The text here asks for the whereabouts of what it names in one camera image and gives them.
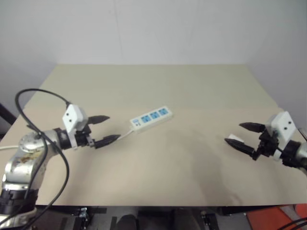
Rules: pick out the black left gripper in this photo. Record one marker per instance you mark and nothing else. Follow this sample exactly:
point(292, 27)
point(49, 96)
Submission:
point(82, 139)

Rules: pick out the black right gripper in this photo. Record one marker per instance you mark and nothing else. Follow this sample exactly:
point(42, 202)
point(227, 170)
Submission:
point(267, 143)

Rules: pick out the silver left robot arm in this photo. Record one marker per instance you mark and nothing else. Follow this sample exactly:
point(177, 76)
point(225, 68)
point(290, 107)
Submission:
point(24, 165)

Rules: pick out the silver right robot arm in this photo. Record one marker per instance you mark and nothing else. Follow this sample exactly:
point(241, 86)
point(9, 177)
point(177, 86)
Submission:
point(293, 153)

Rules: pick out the white plug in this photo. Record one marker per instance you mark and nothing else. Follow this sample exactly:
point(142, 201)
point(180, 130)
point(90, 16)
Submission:
point(233, 137)

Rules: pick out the white blue power strip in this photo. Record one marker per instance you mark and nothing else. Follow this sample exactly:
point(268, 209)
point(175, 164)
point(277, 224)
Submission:
point(153, 116)

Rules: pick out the orange object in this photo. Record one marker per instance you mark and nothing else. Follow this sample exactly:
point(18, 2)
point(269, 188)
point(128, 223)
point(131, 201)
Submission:
point(266, 218)

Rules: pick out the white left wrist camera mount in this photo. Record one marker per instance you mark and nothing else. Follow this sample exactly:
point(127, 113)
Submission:
point(73, 115)

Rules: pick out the black table frame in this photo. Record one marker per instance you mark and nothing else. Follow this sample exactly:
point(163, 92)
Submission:
point(168, 215)

